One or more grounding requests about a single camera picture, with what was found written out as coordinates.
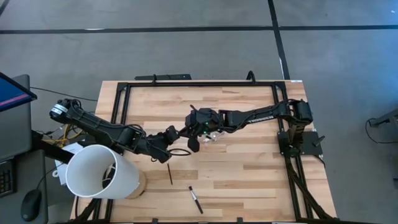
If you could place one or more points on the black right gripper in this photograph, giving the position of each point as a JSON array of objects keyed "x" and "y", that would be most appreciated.
[{"x": 202, "y": 119}]

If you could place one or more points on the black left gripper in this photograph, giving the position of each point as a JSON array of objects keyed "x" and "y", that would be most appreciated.
[{"x": 161, "y": 147}]

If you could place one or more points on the thin black makeup brush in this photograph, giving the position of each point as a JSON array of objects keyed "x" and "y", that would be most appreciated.
[{"x": 192, "y": 108}]

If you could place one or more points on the large fluffy powder brush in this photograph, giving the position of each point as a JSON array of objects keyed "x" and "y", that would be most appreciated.
[{"x": 193, "y": 144}]

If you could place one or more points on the clear acrylic brush organizer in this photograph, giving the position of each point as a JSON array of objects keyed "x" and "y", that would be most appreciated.
[{"x": 214, "y": 138}]

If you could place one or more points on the long thin black pencil brush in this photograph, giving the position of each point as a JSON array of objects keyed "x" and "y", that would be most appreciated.
[{"x": 169, "y": 174}]

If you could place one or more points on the thick black silver-ferrule brush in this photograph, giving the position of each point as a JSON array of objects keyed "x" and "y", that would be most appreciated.
[{"x": 196, "y": 201}]

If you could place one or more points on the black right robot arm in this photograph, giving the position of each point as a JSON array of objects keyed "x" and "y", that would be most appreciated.
[{"x": 258, "y": 118}]

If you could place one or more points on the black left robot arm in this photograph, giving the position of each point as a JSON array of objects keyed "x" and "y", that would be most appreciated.
[{"x": 93, "y": 126}]

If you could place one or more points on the black bar device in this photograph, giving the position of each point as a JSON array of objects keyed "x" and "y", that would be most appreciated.
[{"x": 168, "y": 77}]

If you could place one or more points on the black table clamp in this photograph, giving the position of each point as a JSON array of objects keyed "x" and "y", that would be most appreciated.
[
  {"x": 240, "y": 221},
  {"x": 154, "y": 221}
]

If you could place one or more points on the tall white cylinder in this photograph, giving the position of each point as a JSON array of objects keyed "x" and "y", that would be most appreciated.
[{"x": 90, "y": 171}]

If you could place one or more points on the white paper sheet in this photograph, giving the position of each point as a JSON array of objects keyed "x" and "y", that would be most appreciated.
[{"x": 73, "y": 147}]

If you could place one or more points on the grey desk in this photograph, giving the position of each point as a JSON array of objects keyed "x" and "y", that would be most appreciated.
[{"x": 18, "y": 137}]

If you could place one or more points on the black computer mouse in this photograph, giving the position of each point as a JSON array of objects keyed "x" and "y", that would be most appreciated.
[{"x": 31, "y": 205}]

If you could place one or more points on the monitor with blue screen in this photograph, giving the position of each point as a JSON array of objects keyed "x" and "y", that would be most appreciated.
[{"x": 12, "y": 93}]

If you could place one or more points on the black keyboard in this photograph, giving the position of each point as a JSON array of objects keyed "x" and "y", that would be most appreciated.
[{"x": 6, "y": 179}]

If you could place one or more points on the grey stand leg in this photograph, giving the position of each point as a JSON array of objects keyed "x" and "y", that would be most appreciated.
[{"x": 387, "y": 119}]

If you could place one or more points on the black aluminium rig frame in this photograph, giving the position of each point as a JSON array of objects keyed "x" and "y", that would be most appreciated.
[{"x": 199, "y": 84}]

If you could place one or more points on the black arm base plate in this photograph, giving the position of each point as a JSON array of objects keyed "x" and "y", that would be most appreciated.
[{"x": 308, "y": 146}]

